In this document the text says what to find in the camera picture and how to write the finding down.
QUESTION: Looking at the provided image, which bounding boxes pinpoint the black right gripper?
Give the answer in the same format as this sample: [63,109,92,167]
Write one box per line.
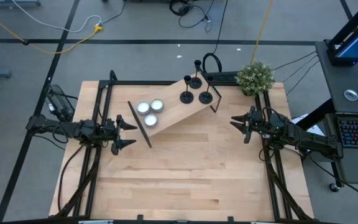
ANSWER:
[229,105,275,144]

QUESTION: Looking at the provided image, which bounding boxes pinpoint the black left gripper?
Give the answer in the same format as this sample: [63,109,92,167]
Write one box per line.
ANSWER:
[103,114,139,156]

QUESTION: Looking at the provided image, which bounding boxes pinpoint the candle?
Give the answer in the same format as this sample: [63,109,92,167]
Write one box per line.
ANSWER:
[136,101,151,116]
[150,98,165,113]
[144,113,158,128]

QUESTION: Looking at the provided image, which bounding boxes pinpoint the black candlestick holder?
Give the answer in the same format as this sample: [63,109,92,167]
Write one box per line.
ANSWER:
[188,59,203,90]
[179,75,195,105]
[198,74,214,105]

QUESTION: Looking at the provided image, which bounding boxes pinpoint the small potted green plant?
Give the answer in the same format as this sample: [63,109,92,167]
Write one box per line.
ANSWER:
[234,60,275,97]

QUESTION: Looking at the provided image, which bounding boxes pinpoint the wooden riser shelf black legs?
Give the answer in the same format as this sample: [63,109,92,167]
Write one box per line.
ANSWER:
[127,72,223,149]

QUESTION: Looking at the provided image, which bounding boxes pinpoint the black electronics box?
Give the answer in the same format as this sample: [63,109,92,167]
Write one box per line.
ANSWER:
[44,84,76,123]

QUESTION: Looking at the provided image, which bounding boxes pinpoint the silver tin lid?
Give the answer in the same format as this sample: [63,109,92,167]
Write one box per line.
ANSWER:
[343,89,358,102]

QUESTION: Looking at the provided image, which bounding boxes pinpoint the grey equipment cart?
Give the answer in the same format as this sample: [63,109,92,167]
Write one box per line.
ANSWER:
[314,40,358,185]

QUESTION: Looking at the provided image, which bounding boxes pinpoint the black keyboard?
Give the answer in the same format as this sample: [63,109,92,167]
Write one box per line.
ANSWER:
[337,118,358,149]

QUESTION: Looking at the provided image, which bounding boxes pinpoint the monitor on black stand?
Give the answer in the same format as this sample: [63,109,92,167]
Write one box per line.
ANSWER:
[326,0,358,67]

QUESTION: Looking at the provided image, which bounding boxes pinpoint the black aluminium table frame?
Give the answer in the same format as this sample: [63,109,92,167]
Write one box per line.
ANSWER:
[54,70,315,223]

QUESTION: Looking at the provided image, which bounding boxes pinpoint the black looped floor cable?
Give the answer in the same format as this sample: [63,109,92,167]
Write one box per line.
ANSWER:
[201,0,229,74]

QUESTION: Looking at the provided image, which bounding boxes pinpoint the thin black cable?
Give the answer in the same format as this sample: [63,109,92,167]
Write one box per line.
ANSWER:
[285,59,320,96]
[282,54,319,84]
[272,50,318,72]

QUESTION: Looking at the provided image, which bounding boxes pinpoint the long yellow hanging cable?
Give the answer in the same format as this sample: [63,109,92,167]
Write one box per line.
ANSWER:
[249,0,275,65]

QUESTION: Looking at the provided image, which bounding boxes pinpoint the yellow floor extension cable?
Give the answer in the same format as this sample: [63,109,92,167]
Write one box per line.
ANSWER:
[0,4,104,55]

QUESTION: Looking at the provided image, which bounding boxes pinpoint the white floor cable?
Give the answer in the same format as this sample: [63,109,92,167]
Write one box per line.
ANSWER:
[9,0,103,34]

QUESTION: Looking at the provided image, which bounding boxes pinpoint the black coiled floor cable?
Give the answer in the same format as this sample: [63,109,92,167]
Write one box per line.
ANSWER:
[168,0,213,34]

